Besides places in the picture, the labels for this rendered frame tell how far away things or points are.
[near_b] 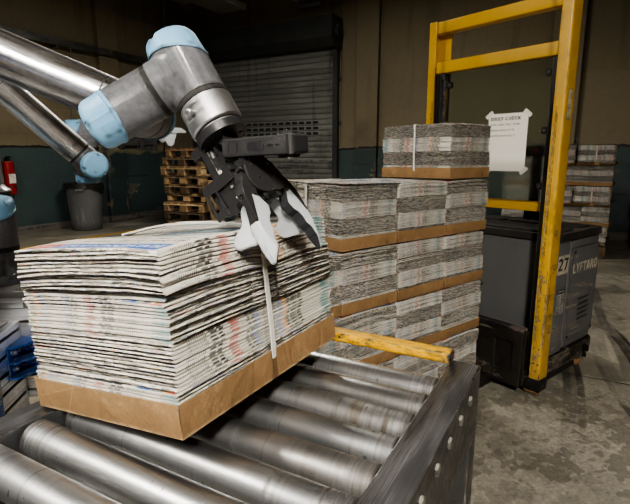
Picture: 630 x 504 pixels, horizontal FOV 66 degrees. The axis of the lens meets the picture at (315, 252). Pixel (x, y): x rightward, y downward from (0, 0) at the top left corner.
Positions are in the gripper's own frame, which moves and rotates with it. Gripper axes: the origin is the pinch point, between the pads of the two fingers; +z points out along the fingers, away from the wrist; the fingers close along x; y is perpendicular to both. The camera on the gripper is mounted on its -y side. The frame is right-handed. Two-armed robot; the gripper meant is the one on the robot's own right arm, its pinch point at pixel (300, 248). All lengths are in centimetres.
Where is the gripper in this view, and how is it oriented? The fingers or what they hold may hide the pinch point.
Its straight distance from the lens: 63.9
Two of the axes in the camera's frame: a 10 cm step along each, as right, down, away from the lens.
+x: -5.0, 1.8, -8.5
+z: 4.9, 8.7, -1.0
